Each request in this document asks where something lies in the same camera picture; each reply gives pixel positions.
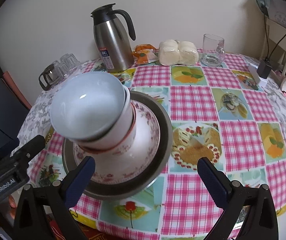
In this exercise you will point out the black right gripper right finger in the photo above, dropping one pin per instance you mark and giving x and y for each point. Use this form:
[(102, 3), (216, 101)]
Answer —
[(231, 196)]

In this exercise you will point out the pack of white buns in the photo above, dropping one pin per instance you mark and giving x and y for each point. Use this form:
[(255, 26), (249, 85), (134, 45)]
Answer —
[(172, 52)]

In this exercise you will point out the white square bowl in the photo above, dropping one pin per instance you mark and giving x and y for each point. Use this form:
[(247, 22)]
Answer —
[(88, 106)]

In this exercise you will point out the floral rimmed white plate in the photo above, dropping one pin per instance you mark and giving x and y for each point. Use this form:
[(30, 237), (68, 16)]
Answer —
[(112, 170)]

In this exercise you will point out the left hand with dotted glove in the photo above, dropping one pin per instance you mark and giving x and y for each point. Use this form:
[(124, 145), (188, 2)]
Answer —
[(7, 215)]

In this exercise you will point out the glass coffee pot black handle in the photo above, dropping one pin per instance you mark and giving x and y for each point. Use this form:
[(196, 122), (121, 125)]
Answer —
[(49, 77)]

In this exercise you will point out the orange snack packet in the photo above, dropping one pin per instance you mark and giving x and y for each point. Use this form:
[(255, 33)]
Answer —
[(144, 54)]

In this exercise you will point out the clear drinking glass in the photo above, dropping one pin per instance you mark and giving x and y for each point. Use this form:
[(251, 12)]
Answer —
[(70, 62), (62, 69)]

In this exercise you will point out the stainless steel round plate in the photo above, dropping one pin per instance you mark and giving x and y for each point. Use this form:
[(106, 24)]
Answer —
[(148, 176)]

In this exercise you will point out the black power adapter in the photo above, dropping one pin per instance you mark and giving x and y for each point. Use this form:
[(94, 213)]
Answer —
[(264, 69)]

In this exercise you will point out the clear glass mug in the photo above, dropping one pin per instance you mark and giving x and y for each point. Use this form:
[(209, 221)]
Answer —
[(213, 53)]

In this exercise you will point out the stainless steel thermos jug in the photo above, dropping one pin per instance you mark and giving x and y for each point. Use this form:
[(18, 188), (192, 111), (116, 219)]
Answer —
[(112, 31)]

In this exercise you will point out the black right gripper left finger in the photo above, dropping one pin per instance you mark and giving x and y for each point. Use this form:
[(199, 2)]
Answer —
[(31, 221)]

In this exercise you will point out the red rimmed white bowl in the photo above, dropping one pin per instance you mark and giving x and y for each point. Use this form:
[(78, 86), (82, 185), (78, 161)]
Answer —
[(123, 146)]

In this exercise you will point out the strawberry pattern bowl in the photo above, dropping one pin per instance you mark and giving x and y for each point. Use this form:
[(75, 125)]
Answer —
[(117, 132)]

